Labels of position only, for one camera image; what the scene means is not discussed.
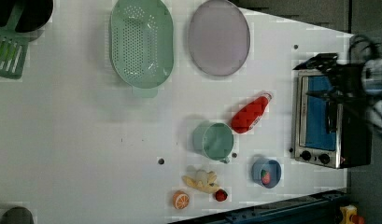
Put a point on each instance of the green perforated colander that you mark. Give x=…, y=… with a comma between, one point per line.
x=142, y=44

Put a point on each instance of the blue cup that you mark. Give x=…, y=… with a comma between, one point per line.
x=272, y=166

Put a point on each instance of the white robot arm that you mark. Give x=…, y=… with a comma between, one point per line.
x=371, y=79

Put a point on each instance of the green dish rack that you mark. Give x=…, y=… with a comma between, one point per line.
x=13, y=45

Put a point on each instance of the toy orange slice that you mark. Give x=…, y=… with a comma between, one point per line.
x=181, y=199

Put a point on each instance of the grey object bottom left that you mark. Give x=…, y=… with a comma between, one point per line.
x=17, y=215

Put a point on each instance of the black round container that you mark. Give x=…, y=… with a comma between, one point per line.
x=35, y=13

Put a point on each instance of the yellow plush toy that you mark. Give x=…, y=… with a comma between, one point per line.
x=203, y=181

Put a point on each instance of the red felt ketchup bottle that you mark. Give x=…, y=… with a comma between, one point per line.
x=247, y=117

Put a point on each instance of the round lilac plate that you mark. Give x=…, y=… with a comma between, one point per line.
x=218, y=38

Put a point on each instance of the silver black toaster oven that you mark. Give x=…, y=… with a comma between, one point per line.
x=329, y=133

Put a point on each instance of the toy strawberry in cup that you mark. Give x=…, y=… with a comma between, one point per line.
x=265, y=177

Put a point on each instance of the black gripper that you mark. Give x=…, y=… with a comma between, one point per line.
x=344, y=78

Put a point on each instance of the yellow red emergency button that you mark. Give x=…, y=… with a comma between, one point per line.
x=350, y=215

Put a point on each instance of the toy strawberry on table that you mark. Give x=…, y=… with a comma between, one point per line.
x=221, y=195

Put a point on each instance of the green mug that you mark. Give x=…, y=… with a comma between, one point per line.
x=214, y=140

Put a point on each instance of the blue metal frame rail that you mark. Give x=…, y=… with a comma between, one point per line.
x=320, y=208

